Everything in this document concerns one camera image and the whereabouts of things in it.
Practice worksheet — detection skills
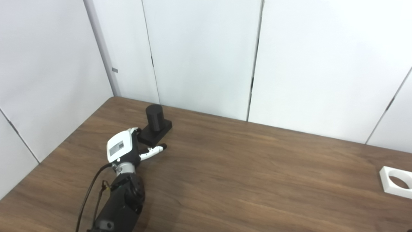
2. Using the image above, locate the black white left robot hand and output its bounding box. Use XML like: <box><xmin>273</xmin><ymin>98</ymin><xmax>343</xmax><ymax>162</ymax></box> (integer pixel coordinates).
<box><xmin>107</xmin><ymin>127</ymin><xmax>167</xmax><ymax>166</ymax></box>

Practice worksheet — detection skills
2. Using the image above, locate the black peg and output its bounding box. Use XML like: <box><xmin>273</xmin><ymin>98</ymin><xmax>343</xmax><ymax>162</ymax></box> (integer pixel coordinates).
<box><xmin>137</xmin><ymin>104</ymin><xmax>173</xmax><ymax>147</ymax></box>

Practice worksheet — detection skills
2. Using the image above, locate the white square piece with hole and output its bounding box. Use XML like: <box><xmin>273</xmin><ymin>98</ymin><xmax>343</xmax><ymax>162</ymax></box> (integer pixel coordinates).
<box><xmin>379</xmin><ymin>166</ymin><xmax>412</xmax><ymax>199</ymax></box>

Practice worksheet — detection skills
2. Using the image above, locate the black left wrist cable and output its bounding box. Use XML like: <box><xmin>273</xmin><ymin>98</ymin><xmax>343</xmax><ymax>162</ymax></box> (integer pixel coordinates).
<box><xmin>76</xmin><ymin>163</ymin><xmax>113</xmax><ymax>232</ymax></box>

